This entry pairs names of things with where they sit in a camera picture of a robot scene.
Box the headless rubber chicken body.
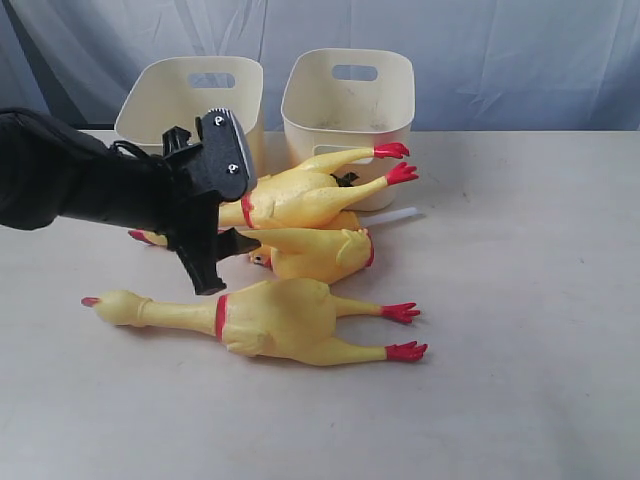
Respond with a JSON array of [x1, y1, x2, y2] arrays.
[[242, 227, 375, 284]]

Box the cream bin marked X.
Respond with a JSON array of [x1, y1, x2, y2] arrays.
[[280, 47, 415, 212]]

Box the whole rubber chicken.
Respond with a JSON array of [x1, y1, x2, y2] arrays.
[[127, 142, 419, 247], [81, 278, 428, 366]]

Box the severed rubber chicken head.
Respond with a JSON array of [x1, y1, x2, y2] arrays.
[[248, 205, 424, 270]]

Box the blue backdrop curtain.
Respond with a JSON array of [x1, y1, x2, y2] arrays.
[[1, 0, 639, 130]]

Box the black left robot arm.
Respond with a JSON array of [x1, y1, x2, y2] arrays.
[[1, 107, 260, 295]]

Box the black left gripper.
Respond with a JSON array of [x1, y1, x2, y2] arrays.
[[149, 127, 260, 295]]

